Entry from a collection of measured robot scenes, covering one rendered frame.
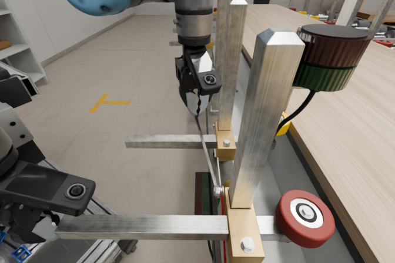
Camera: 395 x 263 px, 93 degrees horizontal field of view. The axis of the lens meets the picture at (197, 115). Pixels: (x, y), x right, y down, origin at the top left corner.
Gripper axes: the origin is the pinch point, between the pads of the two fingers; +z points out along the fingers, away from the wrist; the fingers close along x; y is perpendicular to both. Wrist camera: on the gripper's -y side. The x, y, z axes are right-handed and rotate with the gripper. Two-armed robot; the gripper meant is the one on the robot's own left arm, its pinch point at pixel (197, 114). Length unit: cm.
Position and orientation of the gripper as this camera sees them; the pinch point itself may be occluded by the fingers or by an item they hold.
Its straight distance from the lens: 50.6
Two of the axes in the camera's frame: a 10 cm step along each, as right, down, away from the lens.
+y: -3.3, -5.7, 7.5
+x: -9.4, 2.0, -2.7
